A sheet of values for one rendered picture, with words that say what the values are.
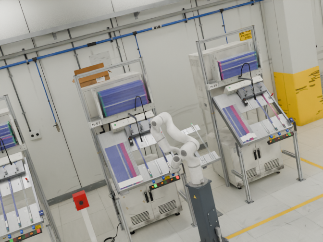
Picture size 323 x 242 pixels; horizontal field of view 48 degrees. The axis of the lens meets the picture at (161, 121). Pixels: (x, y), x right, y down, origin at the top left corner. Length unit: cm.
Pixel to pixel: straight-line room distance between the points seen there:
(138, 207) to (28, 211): 120
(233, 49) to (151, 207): 215
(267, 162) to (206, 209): 147
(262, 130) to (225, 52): 106
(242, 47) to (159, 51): 146
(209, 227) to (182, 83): 279
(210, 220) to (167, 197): 82
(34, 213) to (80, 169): 201
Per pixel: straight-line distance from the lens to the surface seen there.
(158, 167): 388
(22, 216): 384
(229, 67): 444
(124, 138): 403
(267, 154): 478
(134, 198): 419
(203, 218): 366
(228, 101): 445
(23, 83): 539
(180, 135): 339
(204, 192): 354
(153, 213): 436
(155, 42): 565
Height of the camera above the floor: 230
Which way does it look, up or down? 16 degrees down
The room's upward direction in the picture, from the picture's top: 14 degrees counter-clockwise
